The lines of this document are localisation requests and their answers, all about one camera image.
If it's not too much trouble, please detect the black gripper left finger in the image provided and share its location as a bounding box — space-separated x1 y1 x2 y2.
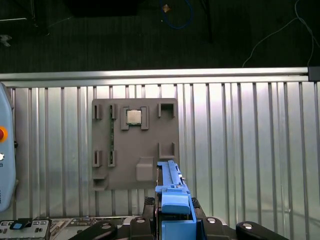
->
67 196 158 240

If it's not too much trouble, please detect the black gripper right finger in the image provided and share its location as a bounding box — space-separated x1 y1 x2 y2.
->
191 197 292 240

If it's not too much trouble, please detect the hard disk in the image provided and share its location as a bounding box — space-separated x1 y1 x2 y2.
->
154 159 199 240

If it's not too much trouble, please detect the grey parts rack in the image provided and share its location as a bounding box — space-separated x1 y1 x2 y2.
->
91 98 180 192

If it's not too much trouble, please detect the green RAM stick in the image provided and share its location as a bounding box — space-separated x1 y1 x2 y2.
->
108 104 115 166

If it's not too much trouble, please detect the silver CPU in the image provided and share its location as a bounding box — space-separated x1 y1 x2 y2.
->
126 109 142 125

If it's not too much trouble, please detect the pale blue teach pendant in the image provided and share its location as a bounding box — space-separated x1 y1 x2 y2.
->
0 81 18 213

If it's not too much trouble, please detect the black table corner cap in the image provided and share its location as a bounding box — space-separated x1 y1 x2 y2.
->
307 66 320 82

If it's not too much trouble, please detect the white floor cable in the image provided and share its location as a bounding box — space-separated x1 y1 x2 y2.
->
241 0 315 68

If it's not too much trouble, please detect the blue floor cable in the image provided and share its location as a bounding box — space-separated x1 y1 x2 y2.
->
159 0 195 30

